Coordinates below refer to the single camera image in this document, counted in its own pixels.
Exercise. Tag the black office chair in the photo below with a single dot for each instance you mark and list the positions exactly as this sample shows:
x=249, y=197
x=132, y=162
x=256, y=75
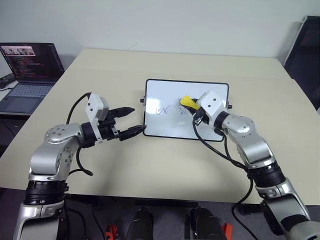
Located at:
x=305, y=62

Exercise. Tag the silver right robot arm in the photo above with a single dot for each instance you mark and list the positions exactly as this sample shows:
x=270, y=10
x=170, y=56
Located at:
x=255, y=147

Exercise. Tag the dark rounded shape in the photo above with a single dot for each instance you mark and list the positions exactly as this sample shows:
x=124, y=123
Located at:
x=206, y=225
x=140, y=225

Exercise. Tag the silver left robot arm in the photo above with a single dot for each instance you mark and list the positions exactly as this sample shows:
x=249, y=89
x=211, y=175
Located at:
x=47, y=157

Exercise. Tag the small black device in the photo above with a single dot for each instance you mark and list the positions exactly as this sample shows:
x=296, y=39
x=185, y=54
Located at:
x=6, y=81

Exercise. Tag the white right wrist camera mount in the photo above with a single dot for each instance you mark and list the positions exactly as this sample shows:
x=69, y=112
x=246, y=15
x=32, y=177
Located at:
x=212, y=105

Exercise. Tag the small black-framed whiteboard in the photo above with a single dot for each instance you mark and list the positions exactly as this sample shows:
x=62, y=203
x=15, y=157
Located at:
x=165, y=120

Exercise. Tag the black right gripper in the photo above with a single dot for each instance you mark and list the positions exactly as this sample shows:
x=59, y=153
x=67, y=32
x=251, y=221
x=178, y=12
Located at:
x=201, y=117

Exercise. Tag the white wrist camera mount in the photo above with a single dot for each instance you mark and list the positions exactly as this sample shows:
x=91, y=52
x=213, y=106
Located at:
x=96, y=106
x=212, y=105

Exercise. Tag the yellow whiteboard eraser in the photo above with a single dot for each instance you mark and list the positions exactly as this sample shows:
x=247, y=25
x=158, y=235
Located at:
x=187, y=102

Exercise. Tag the orange plastic bracket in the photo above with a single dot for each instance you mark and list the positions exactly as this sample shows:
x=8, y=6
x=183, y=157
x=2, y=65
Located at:
x=111, y=230
x=227, y=228

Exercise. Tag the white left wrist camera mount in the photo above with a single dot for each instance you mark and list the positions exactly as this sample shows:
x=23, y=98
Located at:
x=96, y=106

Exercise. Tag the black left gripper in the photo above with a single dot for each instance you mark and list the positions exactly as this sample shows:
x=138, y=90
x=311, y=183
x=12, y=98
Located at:
x=108, y=130

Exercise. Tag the open grey laptop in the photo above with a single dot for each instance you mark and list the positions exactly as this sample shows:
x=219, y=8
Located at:
x=30, y=62

